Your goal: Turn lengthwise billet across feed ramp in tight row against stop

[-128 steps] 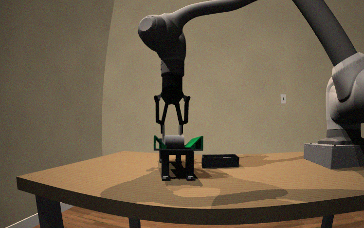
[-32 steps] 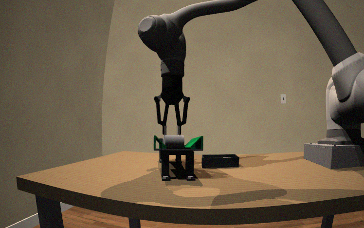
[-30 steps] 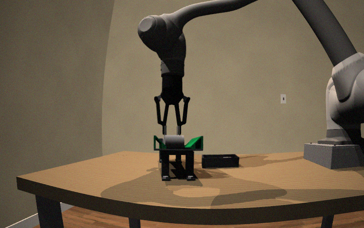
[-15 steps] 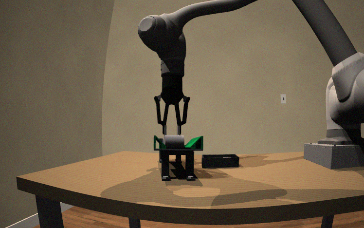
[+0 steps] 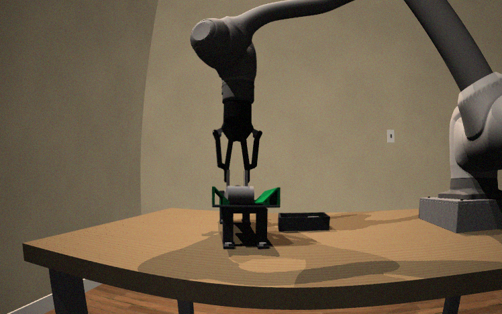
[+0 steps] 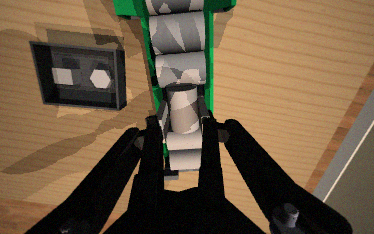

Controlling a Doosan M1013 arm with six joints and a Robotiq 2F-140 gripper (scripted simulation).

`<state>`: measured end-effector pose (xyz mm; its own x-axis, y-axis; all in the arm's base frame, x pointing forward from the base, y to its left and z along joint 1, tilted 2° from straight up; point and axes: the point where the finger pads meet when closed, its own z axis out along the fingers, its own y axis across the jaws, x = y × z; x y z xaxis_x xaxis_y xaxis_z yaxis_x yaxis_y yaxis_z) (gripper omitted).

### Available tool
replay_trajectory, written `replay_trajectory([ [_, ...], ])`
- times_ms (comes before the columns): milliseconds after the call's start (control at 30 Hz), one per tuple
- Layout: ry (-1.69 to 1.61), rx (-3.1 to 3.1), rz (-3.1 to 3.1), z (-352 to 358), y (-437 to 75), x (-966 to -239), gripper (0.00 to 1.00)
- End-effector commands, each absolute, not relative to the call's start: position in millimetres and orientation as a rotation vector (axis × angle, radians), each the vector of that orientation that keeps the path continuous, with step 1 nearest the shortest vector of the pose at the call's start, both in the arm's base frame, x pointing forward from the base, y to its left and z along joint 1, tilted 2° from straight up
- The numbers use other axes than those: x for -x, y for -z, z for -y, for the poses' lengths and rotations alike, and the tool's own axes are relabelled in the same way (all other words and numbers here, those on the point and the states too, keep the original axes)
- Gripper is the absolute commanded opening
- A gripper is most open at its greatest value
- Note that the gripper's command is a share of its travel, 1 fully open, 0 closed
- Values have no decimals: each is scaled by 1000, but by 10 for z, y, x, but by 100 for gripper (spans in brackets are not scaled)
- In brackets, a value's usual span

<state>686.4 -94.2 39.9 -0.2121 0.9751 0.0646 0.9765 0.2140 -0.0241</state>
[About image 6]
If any dark grey tray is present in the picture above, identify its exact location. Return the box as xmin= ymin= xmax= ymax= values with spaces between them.
xmin=29 ymin=41 xmax=127 ymax=111

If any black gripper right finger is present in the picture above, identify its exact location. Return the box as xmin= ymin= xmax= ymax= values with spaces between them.
xmin=193 ymin=96 xmax=353 ymax=234

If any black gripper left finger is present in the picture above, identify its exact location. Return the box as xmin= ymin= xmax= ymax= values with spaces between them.
xmin=24 ymin=99 xmax=170 ymax=234

